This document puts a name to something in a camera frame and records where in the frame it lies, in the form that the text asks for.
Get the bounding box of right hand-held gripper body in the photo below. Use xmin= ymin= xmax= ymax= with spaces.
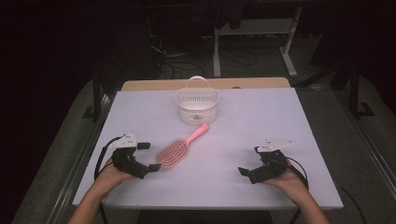
xmin=247 ymin=138 xmax=294 ymax=185

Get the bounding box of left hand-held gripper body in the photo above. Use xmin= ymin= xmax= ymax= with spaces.
xmin=108 ymin=133 xmax=149 ymax=180

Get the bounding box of pink hairbrush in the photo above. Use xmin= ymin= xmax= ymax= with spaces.
xmin=155 ymin=121 xmax=210 ymax=170

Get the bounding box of white plastic basket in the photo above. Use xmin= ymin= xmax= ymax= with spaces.
xmin=175 ymin=76 xmax=221 ymax=126

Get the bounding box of person's left hand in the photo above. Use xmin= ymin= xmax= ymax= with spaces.
xmin=92 ymin=157 xmax=135 ymax=196

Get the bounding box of person's right hand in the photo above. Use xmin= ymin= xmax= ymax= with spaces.
xmin=263 ymin=167 xmax=312 ymax=207

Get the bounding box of wooden table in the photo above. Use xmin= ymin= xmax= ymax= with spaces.
xmin=120 ymin=77 xmax=292 ymax=92

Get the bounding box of black metal stand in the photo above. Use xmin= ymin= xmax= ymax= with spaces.
xmin=81 ymin=69 xmax=105 ymax=123
xmin=347 ymin=60 xmax=376 ymax=119

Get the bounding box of dark hanging cloth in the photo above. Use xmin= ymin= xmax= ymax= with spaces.
xmin=216 ymin=0 xmax=248 ymax=31

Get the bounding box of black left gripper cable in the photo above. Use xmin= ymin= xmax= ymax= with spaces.
xmin=93 ymin=135 xmax=123 ymax=224

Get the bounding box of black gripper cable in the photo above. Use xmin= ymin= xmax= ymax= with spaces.
xmin=285 ymin=156 xmax=310 ymax=224
xmin=93 ymin=135 xmax=123 ymax=224

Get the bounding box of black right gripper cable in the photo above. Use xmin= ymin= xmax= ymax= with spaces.
xmin=285 ymin=156 xmax=310 ymax=224

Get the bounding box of silver metal rail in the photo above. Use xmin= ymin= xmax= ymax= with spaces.
xmin=334 ymin=91 xmax=396 ymax=202
xmin=46 ymin=92 xmax=117 ymax=224

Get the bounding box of black floor cable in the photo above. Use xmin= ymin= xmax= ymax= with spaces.
xmin=335 ymin=182 xmax=369 ymax=224

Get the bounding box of tangle of black floor cables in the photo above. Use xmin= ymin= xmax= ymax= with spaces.
xmin=146 ymin=18 xmax=262 ymax=80

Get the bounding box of white metal desk frame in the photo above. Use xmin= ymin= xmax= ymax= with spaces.
xmin=212 ymin=6 xmax=304 ymax=78

